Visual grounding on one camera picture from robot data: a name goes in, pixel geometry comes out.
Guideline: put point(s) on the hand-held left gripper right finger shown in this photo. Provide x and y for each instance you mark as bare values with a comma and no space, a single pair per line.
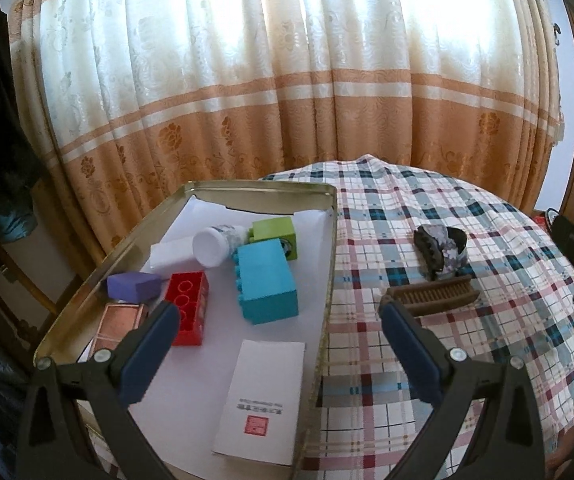
412,350

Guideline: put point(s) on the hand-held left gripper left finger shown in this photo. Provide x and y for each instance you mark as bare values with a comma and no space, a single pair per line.
149,355

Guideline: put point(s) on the brown wooden comb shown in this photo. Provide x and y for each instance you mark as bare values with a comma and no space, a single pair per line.
442,295

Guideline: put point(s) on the red toy brick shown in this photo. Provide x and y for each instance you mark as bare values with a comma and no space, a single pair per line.
189,305

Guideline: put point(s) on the purple foam block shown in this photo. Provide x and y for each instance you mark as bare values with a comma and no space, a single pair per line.
129,286

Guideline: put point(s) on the white foam block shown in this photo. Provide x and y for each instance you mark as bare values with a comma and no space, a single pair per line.
172,255

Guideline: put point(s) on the white plastic bottle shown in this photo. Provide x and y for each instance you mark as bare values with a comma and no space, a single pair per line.
212,247

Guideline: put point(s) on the blue toy brick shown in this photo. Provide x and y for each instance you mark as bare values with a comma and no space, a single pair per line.
267,285

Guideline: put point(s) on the green toy brick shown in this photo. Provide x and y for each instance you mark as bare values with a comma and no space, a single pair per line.
274,230

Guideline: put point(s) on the gold metal tray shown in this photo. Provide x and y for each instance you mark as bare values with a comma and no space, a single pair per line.
267,191

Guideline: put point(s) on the copper brown small box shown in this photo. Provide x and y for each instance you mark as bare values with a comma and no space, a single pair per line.
117,325

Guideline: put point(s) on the red and white clutter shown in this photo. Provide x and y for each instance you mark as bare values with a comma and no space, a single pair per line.
546,220

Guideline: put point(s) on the black patterned hair clip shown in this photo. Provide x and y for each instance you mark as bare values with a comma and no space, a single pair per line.
439,250

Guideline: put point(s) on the white leaflet with red stamp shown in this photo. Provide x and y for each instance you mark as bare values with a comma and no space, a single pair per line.
262,395

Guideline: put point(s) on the wooden rattan furniture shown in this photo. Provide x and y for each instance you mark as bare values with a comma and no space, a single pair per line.
27,280

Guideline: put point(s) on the cream and orange curtain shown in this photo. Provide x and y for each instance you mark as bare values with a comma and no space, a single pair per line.
267,85

